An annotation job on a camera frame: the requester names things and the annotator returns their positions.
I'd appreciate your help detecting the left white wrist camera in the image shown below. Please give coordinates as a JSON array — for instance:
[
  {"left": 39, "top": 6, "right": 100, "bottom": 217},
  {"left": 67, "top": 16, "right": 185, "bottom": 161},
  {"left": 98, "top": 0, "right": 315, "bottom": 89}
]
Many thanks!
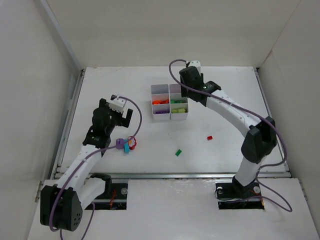
[{"left": 108, "top": 94, "right": 127, "bottom": 114}]

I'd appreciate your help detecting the orange round lego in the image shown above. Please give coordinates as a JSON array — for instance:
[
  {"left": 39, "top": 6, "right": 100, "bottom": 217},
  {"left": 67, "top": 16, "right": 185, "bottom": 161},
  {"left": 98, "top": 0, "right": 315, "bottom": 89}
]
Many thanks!
[{"left": 152, "top": 100, "right": 162, "bottom": 105}]

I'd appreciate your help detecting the red flower lego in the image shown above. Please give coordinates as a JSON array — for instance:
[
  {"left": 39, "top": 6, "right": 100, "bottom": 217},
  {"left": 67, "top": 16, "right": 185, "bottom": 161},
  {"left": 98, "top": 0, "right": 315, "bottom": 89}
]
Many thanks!
[{"left": 127, "top": 136, "right": 137, "bottom": 150}]

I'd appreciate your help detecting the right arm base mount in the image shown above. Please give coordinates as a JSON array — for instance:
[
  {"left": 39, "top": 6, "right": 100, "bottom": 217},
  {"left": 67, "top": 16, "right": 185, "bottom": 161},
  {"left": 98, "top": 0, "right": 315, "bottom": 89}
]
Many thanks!
[{"left": 214, "top": 181, "right": 265, "bottom": 210}]

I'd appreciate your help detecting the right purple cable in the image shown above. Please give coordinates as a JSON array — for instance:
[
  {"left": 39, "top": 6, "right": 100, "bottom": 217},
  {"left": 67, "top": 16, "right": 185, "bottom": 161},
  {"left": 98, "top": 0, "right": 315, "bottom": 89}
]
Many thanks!
[{"left": 168, "top": 59, "right": 293, "bottom": 213}]

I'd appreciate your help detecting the white divided container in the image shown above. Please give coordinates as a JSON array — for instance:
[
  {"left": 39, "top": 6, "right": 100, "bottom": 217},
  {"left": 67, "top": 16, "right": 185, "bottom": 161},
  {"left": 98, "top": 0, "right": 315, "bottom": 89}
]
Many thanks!
[
  {"left": 150, "top": 84, "right": 171, "bottom": 121},
  {"left": 169, "top": 84, "right": 189, "bottom": 121}
]

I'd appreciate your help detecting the left white divided container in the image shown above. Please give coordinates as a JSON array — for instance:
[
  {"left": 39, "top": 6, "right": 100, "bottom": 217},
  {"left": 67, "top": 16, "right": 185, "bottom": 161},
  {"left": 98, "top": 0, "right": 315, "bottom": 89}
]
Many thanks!
[{"left": 150, "top": 84, "right": 171, "bottom": 121}]

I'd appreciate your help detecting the right white divided container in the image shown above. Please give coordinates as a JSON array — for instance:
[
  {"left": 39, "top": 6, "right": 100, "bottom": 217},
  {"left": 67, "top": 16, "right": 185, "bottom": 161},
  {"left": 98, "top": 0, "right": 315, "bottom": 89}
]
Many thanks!
[{"left": 169, "top": 84, "right": 189, "bottom": 121}]

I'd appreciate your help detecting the green number lego brick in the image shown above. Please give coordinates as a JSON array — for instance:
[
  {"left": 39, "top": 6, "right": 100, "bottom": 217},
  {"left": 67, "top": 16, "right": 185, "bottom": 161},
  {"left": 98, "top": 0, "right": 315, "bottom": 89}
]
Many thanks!
[{"left": 170, "top": 100, "right": 184, "bottom": 104}]

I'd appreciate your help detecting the purple lego stack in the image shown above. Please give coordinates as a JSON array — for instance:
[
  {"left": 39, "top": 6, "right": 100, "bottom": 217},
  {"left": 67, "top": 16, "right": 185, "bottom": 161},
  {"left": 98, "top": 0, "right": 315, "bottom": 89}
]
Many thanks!
[{"left": 155, "top": 110, "right": 170, "bottom": 115}]

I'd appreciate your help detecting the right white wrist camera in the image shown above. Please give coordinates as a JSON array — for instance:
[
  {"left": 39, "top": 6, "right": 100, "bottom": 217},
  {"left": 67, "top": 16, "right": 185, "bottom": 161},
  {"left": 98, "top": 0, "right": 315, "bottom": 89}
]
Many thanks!
[{"left": 186, "top": 60, "right": 202, "bottom": 74}]

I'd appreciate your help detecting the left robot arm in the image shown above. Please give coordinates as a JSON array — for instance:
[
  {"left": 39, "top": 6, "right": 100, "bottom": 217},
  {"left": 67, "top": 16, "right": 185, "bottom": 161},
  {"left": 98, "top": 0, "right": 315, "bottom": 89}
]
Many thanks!
[{"left": 40, "top": 95, "right": 133, "bottom": 232}]

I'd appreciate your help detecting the aluminium rail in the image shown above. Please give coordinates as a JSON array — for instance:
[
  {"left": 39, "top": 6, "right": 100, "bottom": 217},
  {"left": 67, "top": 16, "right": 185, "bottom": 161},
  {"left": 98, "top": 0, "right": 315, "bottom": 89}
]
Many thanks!
[{"left": 54, "top": 163, "right": 292, "bottom": 180}]

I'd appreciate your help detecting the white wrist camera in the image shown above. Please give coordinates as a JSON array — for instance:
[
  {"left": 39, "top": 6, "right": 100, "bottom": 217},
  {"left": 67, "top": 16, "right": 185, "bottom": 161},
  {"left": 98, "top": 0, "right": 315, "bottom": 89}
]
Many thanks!
[
  {"left": 108, "top": 94, "right": 127, "bottom": 114},
  {"left": 186, "top": 60, "right": 202, "bottom": 74}
]

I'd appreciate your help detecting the teal lego brick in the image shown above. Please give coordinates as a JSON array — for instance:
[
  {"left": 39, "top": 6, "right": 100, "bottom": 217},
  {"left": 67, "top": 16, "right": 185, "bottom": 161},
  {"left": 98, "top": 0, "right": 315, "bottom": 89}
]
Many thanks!
[{"left": 123, "top": 141, "right": 130, "bottom": 154}]

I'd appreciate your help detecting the purple arch lego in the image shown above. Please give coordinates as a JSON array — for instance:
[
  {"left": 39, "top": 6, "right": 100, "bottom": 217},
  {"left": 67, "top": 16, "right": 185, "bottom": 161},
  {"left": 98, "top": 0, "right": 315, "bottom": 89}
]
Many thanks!
[{"left": 116, "top": 138, "right": 125, "bottom": 150}]

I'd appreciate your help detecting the small green lego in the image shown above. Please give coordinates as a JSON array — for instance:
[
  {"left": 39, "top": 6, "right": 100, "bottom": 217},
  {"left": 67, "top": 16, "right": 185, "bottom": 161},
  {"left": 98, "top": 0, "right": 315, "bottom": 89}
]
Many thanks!
[{"left": 175, "top": 149, "right": 182, "bottom": 157}]

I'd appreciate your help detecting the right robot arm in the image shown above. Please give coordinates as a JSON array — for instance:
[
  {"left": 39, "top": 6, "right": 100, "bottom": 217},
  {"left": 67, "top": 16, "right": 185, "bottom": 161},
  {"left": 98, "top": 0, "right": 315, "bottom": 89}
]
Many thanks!
[{"left": 179, "top": 66, "right": 277, "bottom": 188}]

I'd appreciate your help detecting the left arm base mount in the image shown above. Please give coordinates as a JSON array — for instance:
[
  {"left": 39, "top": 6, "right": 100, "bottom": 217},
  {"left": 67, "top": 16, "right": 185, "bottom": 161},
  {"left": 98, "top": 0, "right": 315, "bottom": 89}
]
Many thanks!
[{"left": 90, "top": 173, "right": 128, "bottom": 211}]

